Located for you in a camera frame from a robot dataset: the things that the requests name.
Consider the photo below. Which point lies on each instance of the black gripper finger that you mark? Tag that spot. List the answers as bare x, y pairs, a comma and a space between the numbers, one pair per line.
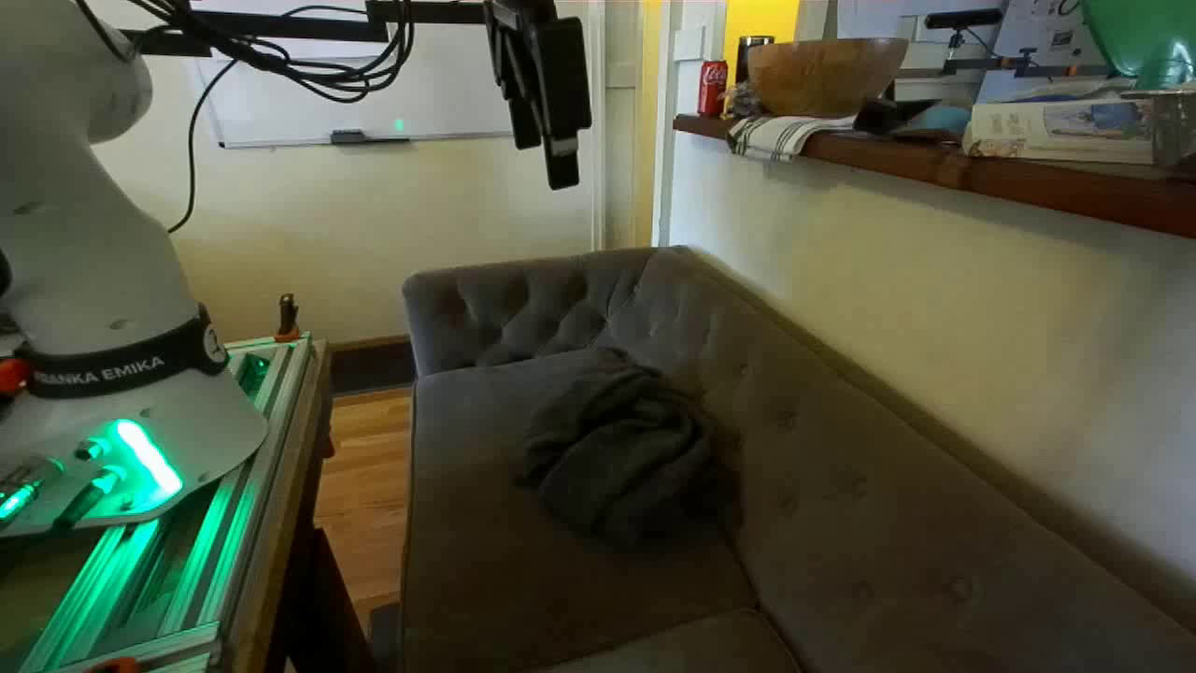
563, 161

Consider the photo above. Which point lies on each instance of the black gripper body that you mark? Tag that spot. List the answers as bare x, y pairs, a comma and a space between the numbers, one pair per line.
548, 69

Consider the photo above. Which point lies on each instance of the dark grey blanket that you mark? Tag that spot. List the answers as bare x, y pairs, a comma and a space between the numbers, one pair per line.
622, 453

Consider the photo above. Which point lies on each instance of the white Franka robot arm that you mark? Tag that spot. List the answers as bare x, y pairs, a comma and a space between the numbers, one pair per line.
87, 247

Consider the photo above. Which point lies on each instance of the red drink can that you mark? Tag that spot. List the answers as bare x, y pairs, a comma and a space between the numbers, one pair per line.
711, 89

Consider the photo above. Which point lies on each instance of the white whiteboard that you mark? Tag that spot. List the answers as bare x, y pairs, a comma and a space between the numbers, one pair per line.
361, 112

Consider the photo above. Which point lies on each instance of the striped folded towel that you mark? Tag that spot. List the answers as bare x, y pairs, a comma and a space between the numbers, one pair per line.
778, 135

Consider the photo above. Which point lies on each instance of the wooden bowl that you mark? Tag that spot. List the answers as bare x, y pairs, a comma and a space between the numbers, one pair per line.
824, 76

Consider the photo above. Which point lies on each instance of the small red black clamp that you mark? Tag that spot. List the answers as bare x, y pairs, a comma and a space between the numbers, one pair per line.
290, 318

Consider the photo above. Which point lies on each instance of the grey tufted sofa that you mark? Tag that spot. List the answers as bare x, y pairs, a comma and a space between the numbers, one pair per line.
873, 535

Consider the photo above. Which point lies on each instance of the green ball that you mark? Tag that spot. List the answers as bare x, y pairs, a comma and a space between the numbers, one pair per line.
1151, 39

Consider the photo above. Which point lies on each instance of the clear glass container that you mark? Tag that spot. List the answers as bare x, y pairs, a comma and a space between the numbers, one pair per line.
1171, 126

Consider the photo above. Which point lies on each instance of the wooden wall shelf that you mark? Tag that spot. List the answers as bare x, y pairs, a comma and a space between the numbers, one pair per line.
995, 175

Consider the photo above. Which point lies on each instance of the aluminium frame robot table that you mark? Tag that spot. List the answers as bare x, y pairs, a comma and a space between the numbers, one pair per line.
249, 500

